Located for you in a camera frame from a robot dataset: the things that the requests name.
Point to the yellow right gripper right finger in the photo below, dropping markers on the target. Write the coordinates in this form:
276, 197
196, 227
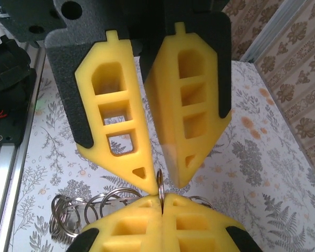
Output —
199, 231

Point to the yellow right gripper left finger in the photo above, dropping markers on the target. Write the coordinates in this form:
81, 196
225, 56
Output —
126, 231

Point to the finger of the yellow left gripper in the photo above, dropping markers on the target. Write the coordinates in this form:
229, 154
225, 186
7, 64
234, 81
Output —
128, 110
173, 99

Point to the metal keyring bunch with keys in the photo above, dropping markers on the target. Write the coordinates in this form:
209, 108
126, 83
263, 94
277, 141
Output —
68, 215

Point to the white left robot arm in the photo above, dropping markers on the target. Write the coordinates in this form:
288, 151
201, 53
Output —
8, 78

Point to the aluminium frame corner post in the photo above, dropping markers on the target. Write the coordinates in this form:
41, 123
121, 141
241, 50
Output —
267, 29

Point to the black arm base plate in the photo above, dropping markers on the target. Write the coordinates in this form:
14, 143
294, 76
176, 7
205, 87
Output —
8, 132

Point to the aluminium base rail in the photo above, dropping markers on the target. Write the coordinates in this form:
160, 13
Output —
5, 162

